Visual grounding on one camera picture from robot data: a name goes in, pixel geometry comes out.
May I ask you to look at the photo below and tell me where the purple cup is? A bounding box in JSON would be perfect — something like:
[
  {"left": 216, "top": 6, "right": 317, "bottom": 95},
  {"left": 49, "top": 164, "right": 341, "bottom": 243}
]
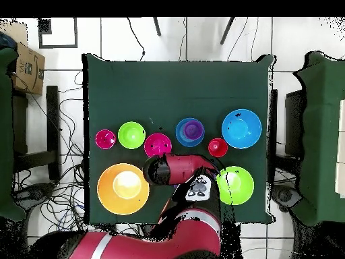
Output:
[{"left": 183, "top": 119, "right": 203, "bottom": 139}]

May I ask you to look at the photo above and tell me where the small blue bowl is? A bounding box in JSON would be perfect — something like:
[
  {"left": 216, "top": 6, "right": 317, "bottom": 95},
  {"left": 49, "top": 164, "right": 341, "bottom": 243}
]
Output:
[{"left": 175, "top": 117, "right": 206, "bottom": 148}]

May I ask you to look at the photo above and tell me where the small pink bowl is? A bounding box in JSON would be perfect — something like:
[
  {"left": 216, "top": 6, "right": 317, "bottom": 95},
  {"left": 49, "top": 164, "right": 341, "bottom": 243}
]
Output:
[{"left": 143, "top": 132, "right": 173, "bottom": 159}]

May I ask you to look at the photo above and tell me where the small green bowl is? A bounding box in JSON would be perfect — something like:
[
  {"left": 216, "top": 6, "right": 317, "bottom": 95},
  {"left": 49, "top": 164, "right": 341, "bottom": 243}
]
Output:
[{"left": 117, "top": 121, "right": 147, "bottom": 150}]

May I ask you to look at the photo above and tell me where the red cup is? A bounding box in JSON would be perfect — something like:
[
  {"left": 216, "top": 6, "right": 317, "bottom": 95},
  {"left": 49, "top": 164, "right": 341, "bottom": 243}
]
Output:
[
  {"left": 94, "top": 129, "right": 117, "bottom": 150},
  {"left": 208, "top": 138, "right": 229, "bottom": 158}
]

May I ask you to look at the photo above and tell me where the dark green tablecloth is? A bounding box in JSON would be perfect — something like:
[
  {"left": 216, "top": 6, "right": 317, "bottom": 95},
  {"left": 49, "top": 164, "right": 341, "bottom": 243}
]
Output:
[{"left": 82, "top": 53, "right": 277, "bottom": 225}]

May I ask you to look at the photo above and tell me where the large blue bowl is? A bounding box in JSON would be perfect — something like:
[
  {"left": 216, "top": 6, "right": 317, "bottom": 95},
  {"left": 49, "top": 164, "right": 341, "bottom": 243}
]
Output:
[{"left": 221, "top": 109, "right": 263, "bottom": 150}]

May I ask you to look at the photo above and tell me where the large green bowl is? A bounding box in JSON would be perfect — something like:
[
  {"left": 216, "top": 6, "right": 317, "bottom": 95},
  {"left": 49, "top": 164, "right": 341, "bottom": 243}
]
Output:
[{"left": 216, "top": 165, "right": 255, "bottom": 206}]

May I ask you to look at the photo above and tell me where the large yellow bowl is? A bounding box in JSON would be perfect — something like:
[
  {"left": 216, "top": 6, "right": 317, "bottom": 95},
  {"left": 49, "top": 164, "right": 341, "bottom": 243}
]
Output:
[{"left": 96, "top": 163, "right": 150, "bottom": 216}]

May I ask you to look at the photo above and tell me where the black tripod leg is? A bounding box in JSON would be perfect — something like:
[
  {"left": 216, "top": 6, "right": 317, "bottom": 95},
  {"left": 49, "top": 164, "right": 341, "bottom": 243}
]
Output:
[
  {"left": 220, "top": 17, "right": 236, "bottom": 46},
  {"left": 152, "top": 17, "right": 162, "bottom": 37}
]

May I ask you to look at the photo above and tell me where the black bench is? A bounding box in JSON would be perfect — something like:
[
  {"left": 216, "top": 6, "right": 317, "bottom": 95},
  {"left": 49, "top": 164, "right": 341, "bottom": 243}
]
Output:
[{"left": 11, "top": 85, "right": 62, "bottom": 181}]

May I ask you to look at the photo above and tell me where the grey stand base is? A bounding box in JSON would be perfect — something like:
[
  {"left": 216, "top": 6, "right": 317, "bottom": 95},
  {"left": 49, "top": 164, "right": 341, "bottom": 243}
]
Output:
[
  {"left": 13, "top": 182, "right": 56, "bottom": 207},
  {"left": 271, "top": 185, "right": 303, "bottom": 212}
]

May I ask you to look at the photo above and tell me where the green cloth covered table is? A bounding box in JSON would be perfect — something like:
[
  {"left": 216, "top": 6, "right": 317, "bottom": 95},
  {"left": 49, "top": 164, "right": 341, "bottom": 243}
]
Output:
[
  {"left": 292, "top": 51, "right": 345, "bottom": 227},
  {"left": 0, "top": 47, "right": 27, "bottom": 222}
]

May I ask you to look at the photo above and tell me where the cardboard box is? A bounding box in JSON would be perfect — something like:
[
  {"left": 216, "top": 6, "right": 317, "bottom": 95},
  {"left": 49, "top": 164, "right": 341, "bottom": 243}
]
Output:
[{"left": 10, "top": 41, "right": 46, "bottom": 96}]

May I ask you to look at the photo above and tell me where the black floor cable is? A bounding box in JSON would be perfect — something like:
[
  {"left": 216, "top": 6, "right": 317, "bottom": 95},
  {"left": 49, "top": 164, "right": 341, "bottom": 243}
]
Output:
[{"left": 126, "top": 17, "right": 147, "bottom": 61}]

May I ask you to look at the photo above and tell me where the black square floor frame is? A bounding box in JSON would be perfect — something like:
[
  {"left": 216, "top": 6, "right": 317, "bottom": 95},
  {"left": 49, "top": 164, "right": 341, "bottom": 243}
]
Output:
[{"left": 37, "top": 17, "right": 79, "bottom": 50}]

